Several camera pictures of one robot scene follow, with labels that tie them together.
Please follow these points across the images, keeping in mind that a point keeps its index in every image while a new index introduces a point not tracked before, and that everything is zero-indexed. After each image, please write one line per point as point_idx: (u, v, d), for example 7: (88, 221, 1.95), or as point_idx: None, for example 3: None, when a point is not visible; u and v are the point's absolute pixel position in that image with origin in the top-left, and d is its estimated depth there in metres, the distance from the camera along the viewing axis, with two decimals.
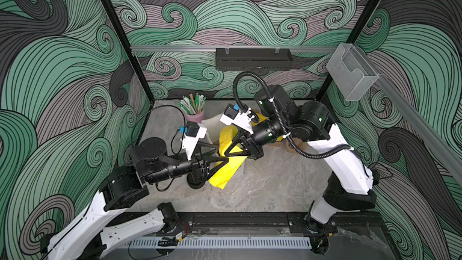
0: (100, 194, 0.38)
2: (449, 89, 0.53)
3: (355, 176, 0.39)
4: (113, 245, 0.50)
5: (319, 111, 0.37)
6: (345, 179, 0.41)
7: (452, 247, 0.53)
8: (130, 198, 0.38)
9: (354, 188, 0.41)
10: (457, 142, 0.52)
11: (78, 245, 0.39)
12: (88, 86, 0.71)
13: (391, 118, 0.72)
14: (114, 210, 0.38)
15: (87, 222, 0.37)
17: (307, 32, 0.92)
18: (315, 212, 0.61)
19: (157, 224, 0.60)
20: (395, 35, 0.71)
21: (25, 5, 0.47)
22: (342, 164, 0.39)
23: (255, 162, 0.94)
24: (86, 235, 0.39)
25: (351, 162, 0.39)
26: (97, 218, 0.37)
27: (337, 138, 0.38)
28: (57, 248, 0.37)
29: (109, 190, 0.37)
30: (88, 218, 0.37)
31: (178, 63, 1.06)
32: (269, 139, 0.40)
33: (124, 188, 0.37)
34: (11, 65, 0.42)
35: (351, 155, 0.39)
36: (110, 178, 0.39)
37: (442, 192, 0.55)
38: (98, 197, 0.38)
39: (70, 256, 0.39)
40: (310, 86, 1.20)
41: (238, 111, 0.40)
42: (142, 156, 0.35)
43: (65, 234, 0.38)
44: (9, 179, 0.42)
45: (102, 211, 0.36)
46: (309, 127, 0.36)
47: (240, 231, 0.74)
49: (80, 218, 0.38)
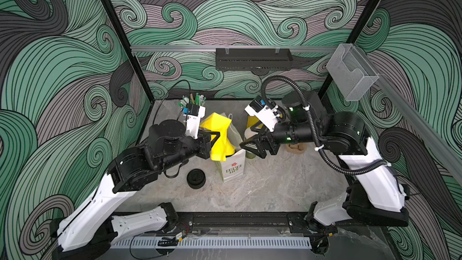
0: (108, 176, 0.36)
2: (449, 89, 0.53)
3: (388, 192, 0.37)
4: (124, 234, 0.50)
5: (355, 122, 0.34)
6: (375, 195, 0.39)
7: (452, 247, 0.53)
8: (140, 179, 0.36)
9: (384, 204, 0.39)
10: (457, 142, 0.52)
11: (87, 231, 0.38)
12: (88, 86, 0.71)
13: (391, 118, 0.72)
14: (124, 192, 0.36)
15: (96, 206, 0.35)
17: (307, 32, 0.92)
18: (322, 213, 0.60)
19: (160, 222, 0.61)
20: (395, 35, 0.71)
21: (25, 5, 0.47)
22: (375, 180, 0.37)
23: (255, 162, 0.94)
24: (94, 222, 0.38)
25: (386, 179, 0.36)
26: (106, 201, 0.35)
27: (373, 151, 0.35)
28: (65, 233, 0.36)
29: (117, 172, 0.35)
30: (97, 201, 0.35)
31: (178, 63, 1.06)
32: (286, 142, 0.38)
33: (132, 169, 0.34)
34: (11, 65, 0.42)
35: (387, 171, 0.37)
36: (118, 159, 0.36)
37: (442, 191, 0.55)
38: (106, 179, 0.36)
39: (80, 241, 0.38)
40: (310, 86, 1.20)
41: (264, 105, 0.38)
42: (162, 135, 0.34)
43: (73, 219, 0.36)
44: (9, 179, 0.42)
45: (111, 193, 0.34)
46: (345, 141, 0.33)
47: (240, 231, 0.74)
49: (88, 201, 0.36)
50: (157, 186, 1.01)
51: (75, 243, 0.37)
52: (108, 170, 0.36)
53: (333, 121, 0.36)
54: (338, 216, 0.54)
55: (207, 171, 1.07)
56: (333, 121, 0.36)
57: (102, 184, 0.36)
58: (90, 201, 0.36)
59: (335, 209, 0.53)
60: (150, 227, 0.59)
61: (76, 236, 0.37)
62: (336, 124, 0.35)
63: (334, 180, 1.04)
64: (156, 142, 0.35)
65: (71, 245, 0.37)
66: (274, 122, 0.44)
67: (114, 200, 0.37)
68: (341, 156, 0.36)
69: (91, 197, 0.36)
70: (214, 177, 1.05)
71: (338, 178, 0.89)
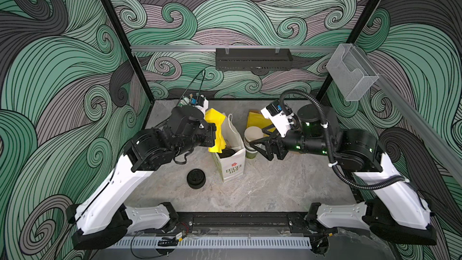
0: (126, 156, 0.36)
2: (449, 89, 0.53)
3: (411, 209, 0.36)
4: (137, 221, 0.50)
5: (366, 139, 0.35)
6: (397, 211, 0.39)
7: (451, 247, 0.53)
8: (157, 157, 0.36)
9: (408, 221, 0.38)
10: (457, 142, 0.52)
11: (106, 212, 0.38)
12: (88, 86, 0.71)
13: (391, 118, 0.72)
14: (142, 172, 0.36)
15: (115, 187, 0.35)
17: (307, 32, 0.92)
18: (332, 216, 0.58)
19: (163, 218, 0.61)
20: (396, 35, 0.71)
21: (25, 5, 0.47)
22: (394, 196, 0.36)
23: (255, 162, 0.94)
24: (113, 203, 0.38)
25: (406, 195, 0.36)
26: (125, 181, 0.35)
27: (388, 168, 0.35)
28: (86, 216, 0.36)
29: (135, 151, 0.35)
30: (115, 183, 0.35)
31: (178, 63, 1.06)
32: (295, 150, 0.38)
33: (149, 148, 0.34)
34: (11, 65, 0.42)
35: (407, 188, 0.36)
36: (134, 140, 0.36)
37: (442, 191, 0.55)
38: (124, 160, 0.36)
39: (99, 224, 0.38)
40: (310, 86, 1.20)
41: (280, 111, 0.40)
42: (186, 117, 0.37)
43: (92, 201, 0.36)
44: (9, 179, 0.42)
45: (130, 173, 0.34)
46: (359, 159, 0.34)
47: (240, 231, 0.74)
49: (106, 183, 0.36)
50: (157, 186, 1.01)
51: (95, 225, 0.37)
52: (124, 151, 0.36)
53: (346, 138, 0.37)
54: (349, 223, 0.53)
55: (208, 171, 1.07)
56: (346, 138, 0.37)
57: (120, 165, 0.36)
58: (108, 183, 0.36)
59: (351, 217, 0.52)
60: (156, 224, 0.60)
61: (97, 218, 0.37)
62: (349, 142, 0.36)
63: (335, 180, 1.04)
64: (178, 122, 0.37)
65: (91, 227, 0.36)
66: (286, 129, 0.45)
67: (132, 180, 0.37)
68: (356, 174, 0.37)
69: (108, 179, 0.36)
70: (214, 177, 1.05)
71: (338, 178, 0.89)
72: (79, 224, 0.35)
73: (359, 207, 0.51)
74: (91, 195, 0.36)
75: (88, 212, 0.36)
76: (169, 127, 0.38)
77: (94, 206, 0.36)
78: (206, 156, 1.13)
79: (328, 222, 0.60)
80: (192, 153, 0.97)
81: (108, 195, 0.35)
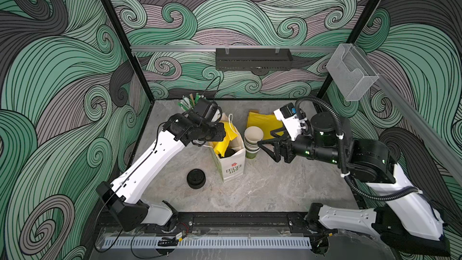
0: (166, 132, 0.45)
2: (449, 89, 0.53)
3: (425, 221, 0.36)
4: (151, 207, 0.52)
5: (378, 151, 0.35)
6: (409, 221, 0.38)
7: (452, 248, 0.53)
8: (193, 132, 0.48)
9: (421, 232, 0.38)
10: (457, 142, 0.52)
11: (145, 183, 0.43)
12: (88, 86, 0.71)
13: (391, 118, 0.72)
14: (180, 144, 0.46)
15: (158, 154, 0.42)
17: (307, 32, 0.92)
18: (335, 219, 0.58)
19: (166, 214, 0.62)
20: (396, 35, 0.71)
21: (25, 5, 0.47)
22: (408, 207, 0.36)
23: (255, 162, 0.94)
24: (151, 174, 0.43)
25: (420, 206, 0.35)
26: (169, 148, 0.44)
27: (401, 179, 0.35)
28: (128, 184, 0.39)
29: (173, 128, 0.45)
30: (159, 151, 0.43)
31: (178, 63, 1.06)
32: (303, 154, 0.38)
33: (186, 124, 0.45)
34: (11, 65, 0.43)
35: (422, 200, 0.36)
36: (174, 118, 0.47)
37: (442, 192, 0.55)
38: (165, 134, 0.45)
39: (136, 195, 0.41)
40: (310, 86, 1.20)
41: (295, 114, 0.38)
42: (210, 103, 0.52)
43: (133, 172, 0.41)
44: (8, 180, 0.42)
45: (173, 141, 0.44)
46: (372, 170, 0.33)
47: (240, 231, 0.74)
49: (147, 153, 0.43)
50: (157, 186, 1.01)
51: (134, 195, 0.40)
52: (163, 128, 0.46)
53: (358, 147, 0.37)
54: (354, 227, 0.53)
55: (208, 171, 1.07)
56: (358, 148, 0.37)
57: (162, 138, 0.44)
58: (152, 151, 0.43)
59: (355, 219, 0.52)
60: (160, 218, 0.60)
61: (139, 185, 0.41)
62: (361, 153, 0.36)
63: (335, 180, 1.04)
64: (204, 108, 0.51)
65: (133, 195, 0.40)
66: (297, 132, 0.45)
67: (173, 149, 0.45)
68: (369, 184, 0.37)
69: (150, 149, 0.43)
70: (214, 177, 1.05)
71: (338, 177, 0.89)
72: (120, 192, 0.39)
73: (368, 214, 0.51)
74: (130, 168, 0.41)
75: (129, 181, 0.40)
76: (195, 112, 0.51)
77: (136, 174, 0.40)
78: (207, 155, 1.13)
79: (331, 224, 0.60)
80: (192, 153, 0.97)
81: (150, 162, 0.42)
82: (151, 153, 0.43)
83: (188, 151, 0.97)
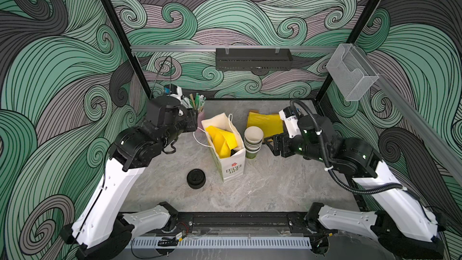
0: (113, 160, 0.35)
2: (449, 89, 0.53)
3: (414, 221, 0.37)
4: (139, 222, 0.50)
5: (363, 147, 0.38)
6: (402, 222, 0.39)
7: (451, 247, 0.53)
8: (146, 152, 0.36)
9: (413, 233, 0.38)
10: (458, 142, 0.52)
11: (107, 219, 0.37)
12: (88, 85, 0.71)
13: (391, 118, 0.72)
14: (134, 170, 0.36)
15: (109, 191, 0.35)
17: (307, 32, 0.92)
18: (335, 219, 0.58)
19: (163, 216, 0.61)
20: (395, 35, 0.71)
21: (25, 5, 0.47)
22: (397, 207, 0.38)
23: (255, 162, 0.94)
24: (111, 209, 0.37)
25: (409, 205, 0.37)
26: (118, 183, 0.35)
27: (385, 176, 0.37)
28: (86, 229, 0.35)
29: (121, 151, 0.35)
30: (109, 187, 0.35)
31: (178, 63, 1.06)
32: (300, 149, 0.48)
33: (135, 145, 0.35)
34: (11, 65, 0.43)
35: (409, 198, 0.37)
36: (118, 141, 0.36)
37: (442, 192, 0.55)
38: (111, 164, 0.35)
39: (103, 232, 0.37)
40: (310, 86, 1.20)
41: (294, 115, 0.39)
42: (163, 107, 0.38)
43: (88, 215, 0.35)
44: (8, 180, 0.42)
45: (121, 173, 0.34)
46: (353, 164, 0.37)
47: (240, 231, 0.74)
49: (98, 191, 0.35)
50: (157, 186, 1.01)
51: (97, 235, 0.36)
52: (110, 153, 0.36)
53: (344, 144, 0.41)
54: (352, 229, 0.53)
55: (207, 171, 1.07)
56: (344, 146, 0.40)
57: (109, 170, 0.35)
58: (100, 189, 0.35)
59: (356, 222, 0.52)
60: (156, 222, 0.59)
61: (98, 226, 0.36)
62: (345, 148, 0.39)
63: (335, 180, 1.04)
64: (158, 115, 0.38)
65: (95, 237, 0.36)
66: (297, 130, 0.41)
67: (125, 180, 0.36)
68: (354, 179, 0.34)
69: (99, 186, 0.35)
70: (214, 177, 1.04)
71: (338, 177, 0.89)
72: (81, 239, 0.34)
73: (368, 216, 0.50)
74: (84, 210, 0.36)
75: (86, 225, 0.35)
76: (150, 122, 0.38)
77: (92, 217, 0.35)
78: (207, 155, 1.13)
79: (330, 224, 0.60)
80: (192, 153, 0.97)
81: (103, 201, 0.35)
82: (102, 191, 0.35)
83: (188, 151, 0.97)
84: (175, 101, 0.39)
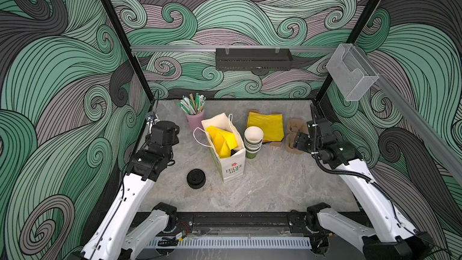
0: (132, 174, 0.44)
2: (449, 89, 0.53)
3: (379, 214, 0.40)
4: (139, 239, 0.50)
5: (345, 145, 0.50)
6: (375, 221, 0.42)
7: (452, 247, 0.53)
8: (159, 165, 0.47)
9: (384, 233, 0.40)
10: (457, 142, 0.52)
11: (121, 233, 0.40)
12: (88, 86, 0.71)
13: (391, 118, 0.72)
14: (148, 183, 0.45)
15: (129, 200, 0.41)
17: (307, 32, 0.92)
18: (331, 219, 0.59)
19: (163, 218, 0.61)
20: (395, 35, 0.71)
21: (25, 5, 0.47)
22: (366, 198, 0.43)
23: (255, 162, 0.94)
24: (125, 224, 0.41)
25: (374, 197, 0.42)
26: (138, 191, 0.43)
27: (361, 170, 0.46)
28: (103, 244, 0.37)
29: (138, 168, 0.45)
30: (127, 198, 0.41)
31: (178, 63, 1.06)
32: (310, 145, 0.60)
33: (149, 161, 0.45)
34: (11, 65, 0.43)
35: (378, 194, 0.42)
36: (135, 159, 0.46)
37: (442, 192, 0.55)
38: (132, 177, 0.44)
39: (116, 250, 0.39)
40: (310, 86, 1.20)
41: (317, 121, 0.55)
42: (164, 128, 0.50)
43: (105, 229, 0.38)
44: (8, 180, 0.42)
45: (141, 182, 0.43)
46: (331, 154, 0.49)
47: (240, 231, 0.74)
49: (116, 203, 0.41)
50: (157, 186, 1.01)
51: (114, 250, 0.38)
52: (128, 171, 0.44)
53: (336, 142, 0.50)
54: (344, 236, 0.53)
55: (208, 171, 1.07)
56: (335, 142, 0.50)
57: (128, 183, 0.43)
58: (120, 201, 0.41)
59: (352, 229, 0.51)
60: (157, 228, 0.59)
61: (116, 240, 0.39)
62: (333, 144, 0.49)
63: (335, 180, 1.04)
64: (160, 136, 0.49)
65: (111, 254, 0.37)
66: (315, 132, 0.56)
67: (143, 189, 0.44)
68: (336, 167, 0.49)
69: (117, 199, 0.41)
70: (214, 177, 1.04)
71: (338, 178, 0.89)
72: (97, 256, 0.36)
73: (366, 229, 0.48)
74: (99, 227, 0.39)
75: (103, 241, 0.37)
76: (153, 143, 0.50)
77: (110, 229, 0.38)
78: (207, 155, 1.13)
79: (326, 224, 0.61)
80: (192, 153, 0.97)
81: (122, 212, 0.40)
82: (121, 201, 0.41)
83: (188, 151, 0.97)
84: (170, 124, 0.51)
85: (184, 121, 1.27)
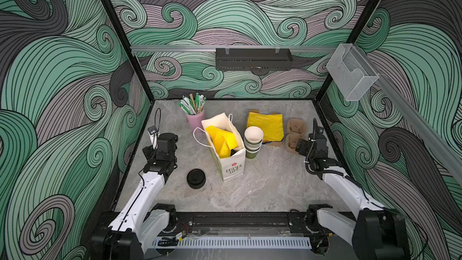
0: (149, 172, 0.55)
2: (449, 89, 0.53)
3: (353, 197, 0.47)
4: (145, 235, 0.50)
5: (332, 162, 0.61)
6: (351, 205, 0.48)
7: (451, 247, 0.53)
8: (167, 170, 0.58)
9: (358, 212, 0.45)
10: (457, 142, 0.52)
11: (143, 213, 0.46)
12: (88, 86, 0.71)
13: (391, 118, 0.72)
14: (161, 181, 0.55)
15: (149, 187, 0.50)
17: (307, 32, 0.92)
18: (330, 217, 0.58)
19: (164, 216, 0.62)
20: (395, 35, 0.71)
21: (25, 5, 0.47)
22: (343, 189, 0.51)
23: (255, 162, 0.94)
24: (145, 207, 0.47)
25: (348, 185, 0.51)
26: (156, 180, 0.53)
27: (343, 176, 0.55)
28: (129, 218, 0.42)
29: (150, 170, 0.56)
30: (148, 186, 0.51)
31: (178, 63, 1.06)
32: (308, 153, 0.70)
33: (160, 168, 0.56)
34: (11, 66, 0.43)
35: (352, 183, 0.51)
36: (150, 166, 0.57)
37: (441, 191, 0.56)
38: (150, 173, 0.55)
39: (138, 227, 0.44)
40: (310, 86, 1.20)
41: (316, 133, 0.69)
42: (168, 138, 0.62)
43: (129, 209, 0.45)
44: (8, 180, 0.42)
45: (157, 175, 0.54)
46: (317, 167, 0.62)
47: (240, 231, 0.74)
49: (138, 190, 0.49)
50: None
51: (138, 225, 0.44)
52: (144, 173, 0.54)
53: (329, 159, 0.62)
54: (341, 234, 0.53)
55: (208, 171, 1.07)
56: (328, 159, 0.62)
57: (147, 177, 0.53)
58: (142, 188, 0.50)
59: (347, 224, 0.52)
60: (160, 224, 0.59)
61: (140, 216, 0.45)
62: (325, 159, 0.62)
63: None
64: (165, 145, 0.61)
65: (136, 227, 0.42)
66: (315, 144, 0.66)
67: (159, 182, 0.54)
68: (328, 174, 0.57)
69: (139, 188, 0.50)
70: (214, 177, 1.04)
71: None
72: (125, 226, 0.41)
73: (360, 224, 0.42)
74: (124, 209, 0.45)
75: (129, 216, 0.43)
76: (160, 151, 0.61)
77: (135, 207, 0.45)
78: (207, 156, 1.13)
79: (324, 222, 0.61)
80: (192, 153, 0.97)
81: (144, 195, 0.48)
82: (143, 188, 0.50)
83: (188, 151, 0.97)
84: (170, 135, 0.62)
85: (184, 121, 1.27)
